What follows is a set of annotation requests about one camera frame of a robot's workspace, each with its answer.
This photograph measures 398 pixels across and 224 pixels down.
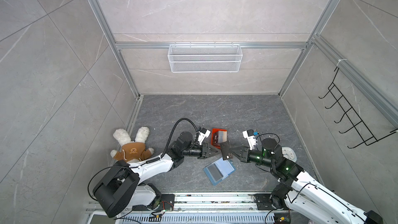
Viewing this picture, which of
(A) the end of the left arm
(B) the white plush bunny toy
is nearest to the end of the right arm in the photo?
(A) the end of the left arm

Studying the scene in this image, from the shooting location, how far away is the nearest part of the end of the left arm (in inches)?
26.7

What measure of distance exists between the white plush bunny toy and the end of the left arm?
0.30 meters

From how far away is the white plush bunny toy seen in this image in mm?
811

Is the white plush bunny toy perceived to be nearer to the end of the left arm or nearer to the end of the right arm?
the end of the left arm
